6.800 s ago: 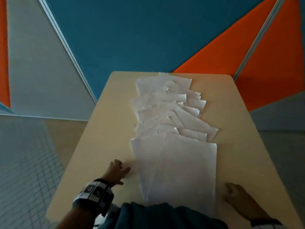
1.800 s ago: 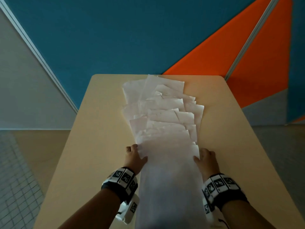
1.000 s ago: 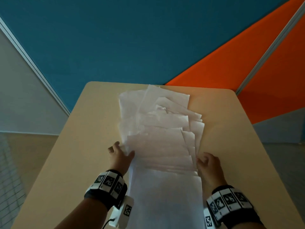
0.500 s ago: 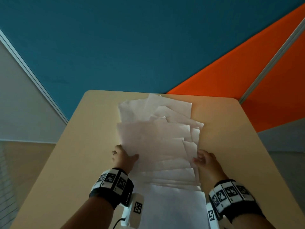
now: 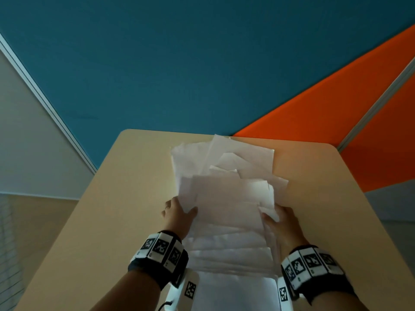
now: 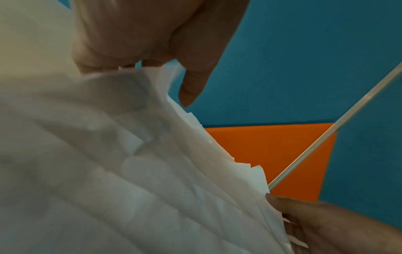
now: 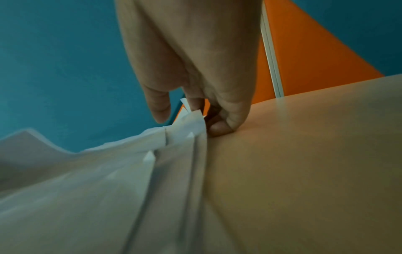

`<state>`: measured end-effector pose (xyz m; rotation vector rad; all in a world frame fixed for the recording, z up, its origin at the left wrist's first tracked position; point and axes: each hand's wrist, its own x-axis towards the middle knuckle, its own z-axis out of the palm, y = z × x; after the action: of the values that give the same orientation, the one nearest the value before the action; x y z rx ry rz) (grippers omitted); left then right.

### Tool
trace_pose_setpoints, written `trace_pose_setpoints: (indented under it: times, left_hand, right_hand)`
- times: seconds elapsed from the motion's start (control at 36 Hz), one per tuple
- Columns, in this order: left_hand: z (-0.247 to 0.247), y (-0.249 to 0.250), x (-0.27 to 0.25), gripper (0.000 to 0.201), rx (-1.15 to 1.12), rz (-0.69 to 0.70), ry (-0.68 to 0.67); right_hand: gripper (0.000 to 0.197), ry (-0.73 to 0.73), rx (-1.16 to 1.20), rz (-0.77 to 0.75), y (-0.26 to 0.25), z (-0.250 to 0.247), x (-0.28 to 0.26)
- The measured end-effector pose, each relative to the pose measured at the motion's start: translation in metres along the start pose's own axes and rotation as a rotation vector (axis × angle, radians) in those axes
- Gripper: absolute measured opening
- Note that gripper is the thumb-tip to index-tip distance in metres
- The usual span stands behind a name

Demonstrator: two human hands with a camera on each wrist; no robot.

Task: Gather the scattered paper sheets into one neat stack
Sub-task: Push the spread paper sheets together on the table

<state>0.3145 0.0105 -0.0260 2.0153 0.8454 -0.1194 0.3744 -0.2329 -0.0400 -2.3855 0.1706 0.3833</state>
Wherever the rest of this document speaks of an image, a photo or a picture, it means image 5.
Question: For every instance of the large orange partition panel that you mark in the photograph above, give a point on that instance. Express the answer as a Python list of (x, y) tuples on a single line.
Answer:
[(327, 103)]

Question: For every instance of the person's right thumb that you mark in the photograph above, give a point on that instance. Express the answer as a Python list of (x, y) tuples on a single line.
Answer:
[(268, 220)]

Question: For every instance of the person's left forearm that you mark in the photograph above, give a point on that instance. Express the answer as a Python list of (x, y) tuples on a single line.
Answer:
[(129, 293)]

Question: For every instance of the person's left hand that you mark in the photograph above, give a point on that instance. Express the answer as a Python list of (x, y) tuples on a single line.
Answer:
[(175, 220)]

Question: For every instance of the blue partition panel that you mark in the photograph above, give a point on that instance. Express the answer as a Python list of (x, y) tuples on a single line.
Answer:
[(181, 61)]

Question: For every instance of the grey partition panel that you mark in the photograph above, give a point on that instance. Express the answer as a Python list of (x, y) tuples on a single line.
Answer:
[(29, 135)]

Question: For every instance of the pile of white paper sheets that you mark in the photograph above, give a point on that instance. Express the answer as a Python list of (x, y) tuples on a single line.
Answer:
[(227, 210)]

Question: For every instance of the person's left thumb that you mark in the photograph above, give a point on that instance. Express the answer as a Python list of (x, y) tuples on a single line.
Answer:
[(192, 213)]

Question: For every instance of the person's right forearm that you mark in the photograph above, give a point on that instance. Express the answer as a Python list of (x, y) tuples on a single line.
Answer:
[(337, 302)]

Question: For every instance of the silver partition frame strip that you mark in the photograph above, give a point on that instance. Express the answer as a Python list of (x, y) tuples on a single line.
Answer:
[(377, 105), (45, 102)]

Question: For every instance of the black wristband with marker tags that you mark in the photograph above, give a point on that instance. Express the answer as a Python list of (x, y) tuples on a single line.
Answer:
[(160, 255), (313, 268)]

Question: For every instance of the person's right hand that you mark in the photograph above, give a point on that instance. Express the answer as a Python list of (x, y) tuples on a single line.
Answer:
[(287, 229)]

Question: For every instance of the small orange partition panel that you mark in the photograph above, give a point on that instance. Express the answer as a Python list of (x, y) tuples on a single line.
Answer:
[(385, 145)]

